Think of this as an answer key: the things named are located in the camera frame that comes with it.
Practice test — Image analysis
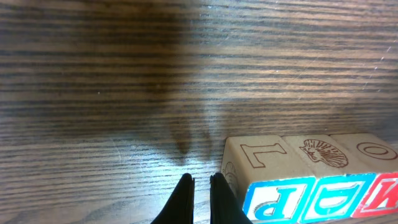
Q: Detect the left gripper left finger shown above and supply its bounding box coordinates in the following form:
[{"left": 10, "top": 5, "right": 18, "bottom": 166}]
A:
[{"left": 151, "top": 173, "right": 195, "bottom": 224}]

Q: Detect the yellow block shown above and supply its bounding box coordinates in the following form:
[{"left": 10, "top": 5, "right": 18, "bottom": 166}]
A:
[{"left": 221, "top": 135, "right": 315, "bottom": 223}]

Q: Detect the white spiral block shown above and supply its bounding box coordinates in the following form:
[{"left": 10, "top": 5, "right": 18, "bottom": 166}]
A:
[{"left": 331, "top": 133, "right": 397, "bottom": 218}]

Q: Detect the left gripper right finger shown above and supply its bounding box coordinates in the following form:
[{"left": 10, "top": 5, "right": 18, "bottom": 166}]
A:
[{"left": 210, "top": 172, "right": 252, "bottom": 224}]

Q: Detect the red circle block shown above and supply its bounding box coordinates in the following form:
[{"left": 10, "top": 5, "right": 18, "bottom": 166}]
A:
[{"left": 282, "top": 134, "right": 376, "bottom": 223}]

